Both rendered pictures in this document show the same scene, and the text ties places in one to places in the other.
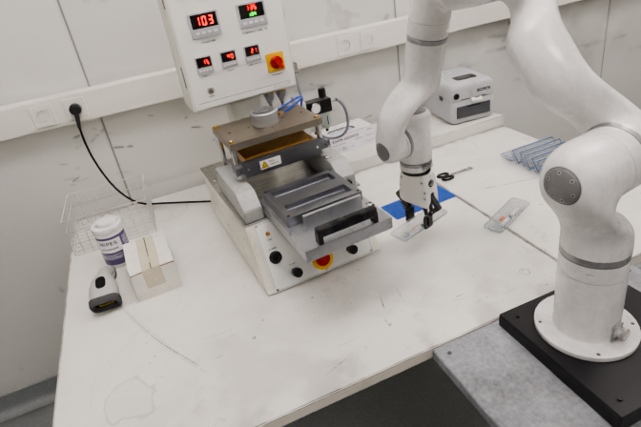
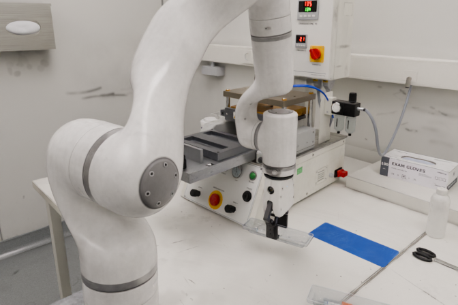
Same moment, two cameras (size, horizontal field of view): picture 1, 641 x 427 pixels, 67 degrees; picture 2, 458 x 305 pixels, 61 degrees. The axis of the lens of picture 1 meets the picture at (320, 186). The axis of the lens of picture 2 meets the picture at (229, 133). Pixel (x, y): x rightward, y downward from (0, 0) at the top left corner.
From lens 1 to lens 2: 1.27 m
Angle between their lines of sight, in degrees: 62
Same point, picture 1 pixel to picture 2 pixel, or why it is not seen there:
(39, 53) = not seen: hidden behind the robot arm
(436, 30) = (252, 25)
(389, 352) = not seen: hidden behind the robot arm
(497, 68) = not seen: outside the picture
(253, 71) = (298, 56)
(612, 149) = (72, 132)
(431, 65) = (256, 60)
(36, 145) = (246, 73)
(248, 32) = (302, 24)
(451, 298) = (187, 277)
